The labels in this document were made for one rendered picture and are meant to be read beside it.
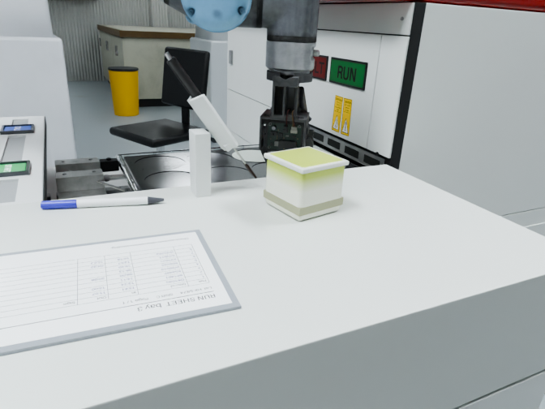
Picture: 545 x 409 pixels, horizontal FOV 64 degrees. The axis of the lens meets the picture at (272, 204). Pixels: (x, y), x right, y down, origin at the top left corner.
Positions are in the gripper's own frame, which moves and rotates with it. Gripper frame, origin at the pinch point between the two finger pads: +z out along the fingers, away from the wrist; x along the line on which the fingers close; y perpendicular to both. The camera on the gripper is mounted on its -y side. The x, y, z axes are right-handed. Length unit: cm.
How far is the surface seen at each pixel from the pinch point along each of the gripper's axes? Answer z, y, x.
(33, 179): -4.7, 19.3, -33.4
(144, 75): 48, -510, -255
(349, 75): -18.3, -14.0, 9.4
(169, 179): 1.4, -2.1, -21.8
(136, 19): -19, -759, -376
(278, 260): -5.2, 34.5, 3.7
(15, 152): -4.3, 7.7, -45.2
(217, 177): 1.4, -6.0, -13.7
